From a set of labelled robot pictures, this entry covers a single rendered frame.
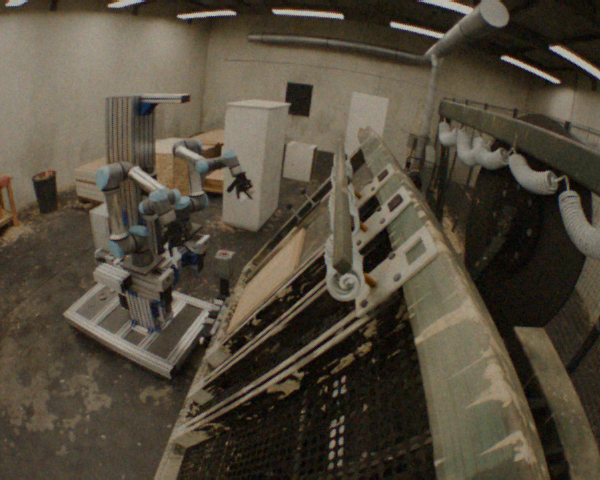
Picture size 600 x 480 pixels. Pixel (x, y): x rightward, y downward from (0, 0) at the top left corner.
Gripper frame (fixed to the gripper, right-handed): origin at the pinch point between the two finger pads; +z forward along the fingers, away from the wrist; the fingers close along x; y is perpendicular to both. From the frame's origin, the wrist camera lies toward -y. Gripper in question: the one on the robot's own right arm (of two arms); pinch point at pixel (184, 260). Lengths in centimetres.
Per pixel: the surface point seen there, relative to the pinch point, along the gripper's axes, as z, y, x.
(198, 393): 42, 9, -43
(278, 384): 13, 66, -61
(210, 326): 52, -25, 18
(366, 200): -11, 90, -14
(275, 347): 21, 54, -39
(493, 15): -97, 242, 214
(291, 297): 18, 54, -15
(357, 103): -36, 53, 423
